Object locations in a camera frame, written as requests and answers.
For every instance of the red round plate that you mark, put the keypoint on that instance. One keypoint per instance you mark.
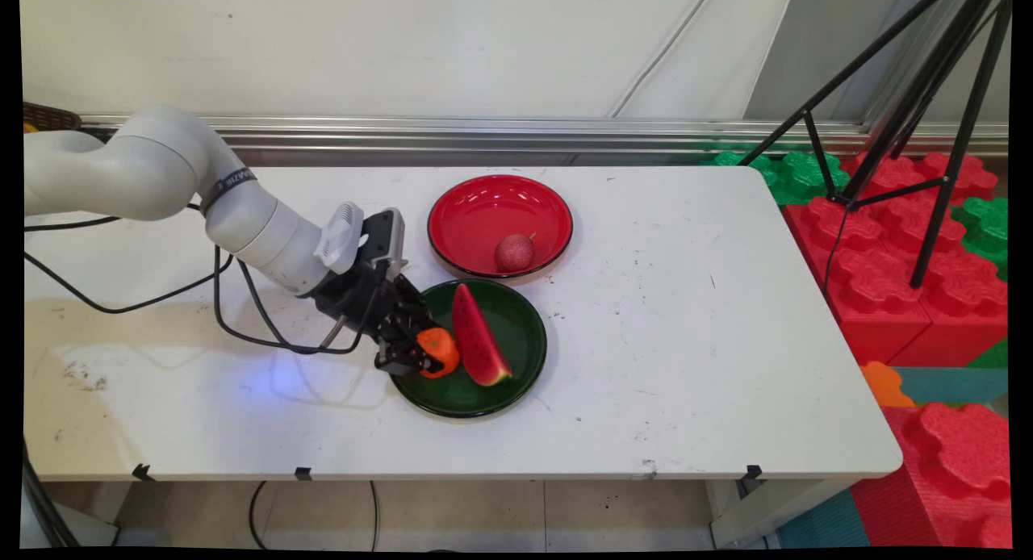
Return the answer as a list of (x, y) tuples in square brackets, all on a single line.
[(484, 217)]

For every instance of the orange foam piece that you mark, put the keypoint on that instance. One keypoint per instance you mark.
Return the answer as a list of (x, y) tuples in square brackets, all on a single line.
[(885, 384)]

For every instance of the orange toy fruit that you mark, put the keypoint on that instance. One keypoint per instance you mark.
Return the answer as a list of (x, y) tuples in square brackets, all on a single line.
[(444, 353)]

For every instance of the toy watermelon slice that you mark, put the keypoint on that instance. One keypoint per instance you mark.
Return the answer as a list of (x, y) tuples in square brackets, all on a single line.
[(476, 338)]

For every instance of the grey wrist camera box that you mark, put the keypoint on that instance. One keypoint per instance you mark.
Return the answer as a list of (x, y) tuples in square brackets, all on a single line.
[(386, 237)]

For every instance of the large red foam block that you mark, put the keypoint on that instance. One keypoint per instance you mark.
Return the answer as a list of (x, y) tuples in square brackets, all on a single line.
[(880, 277)]

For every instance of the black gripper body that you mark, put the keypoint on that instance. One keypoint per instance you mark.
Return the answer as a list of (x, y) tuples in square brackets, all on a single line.
[(363, 298)]

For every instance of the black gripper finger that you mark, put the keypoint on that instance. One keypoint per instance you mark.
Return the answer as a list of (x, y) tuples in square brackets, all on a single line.
[(399, 358), (421, 318)]

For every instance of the small red toy fruit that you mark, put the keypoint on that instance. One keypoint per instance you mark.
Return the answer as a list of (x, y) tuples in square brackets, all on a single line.
[(514, 252)]

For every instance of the aluminium wall rail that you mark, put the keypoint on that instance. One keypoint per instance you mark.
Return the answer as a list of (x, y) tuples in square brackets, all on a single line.
[(565, 132)]

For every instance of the black table edge clip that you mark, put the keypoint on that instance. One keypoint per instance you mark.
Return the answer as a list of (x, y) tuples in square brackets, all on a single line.
[(303, 473), (752, 474), (143, 471)]

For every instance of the green foam block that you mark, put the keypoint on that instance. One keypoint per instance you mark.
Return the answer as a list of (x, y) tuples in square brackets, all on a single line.
[(986, 229), (795, 177)]

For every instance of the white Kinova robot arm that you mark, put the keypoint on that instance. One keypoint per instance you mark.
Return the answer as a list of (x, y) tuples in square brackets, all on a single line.
[(161, 169)]

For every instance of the black tripod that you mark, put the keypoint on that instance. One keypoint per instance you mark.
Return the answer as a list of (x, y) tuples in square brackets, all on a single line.
[(920, 92)]

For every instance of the white vented camera bracket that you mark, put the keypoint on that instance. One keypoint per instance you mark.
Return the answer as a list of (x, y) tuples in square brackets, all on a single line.
[(340, 236)]

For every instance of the dark woven basket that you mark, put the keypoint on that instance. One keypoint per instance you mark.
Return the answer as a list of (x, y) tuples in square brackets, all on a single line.
[(48, 116)]

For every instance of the white table leg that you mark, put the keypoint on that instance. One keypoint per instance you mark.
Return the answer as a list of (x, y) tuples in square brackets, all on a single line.
[(767, 511)]

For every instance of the teal foam mat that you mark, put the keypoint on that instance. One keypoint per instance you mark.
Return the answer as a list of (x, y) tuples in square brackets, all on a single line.
[(823, 524), (952, 384)]

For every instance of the dark green round plate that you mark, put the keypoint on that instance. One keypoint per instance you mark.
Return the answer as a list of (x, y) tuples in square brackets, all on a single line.
[(516, 342)]

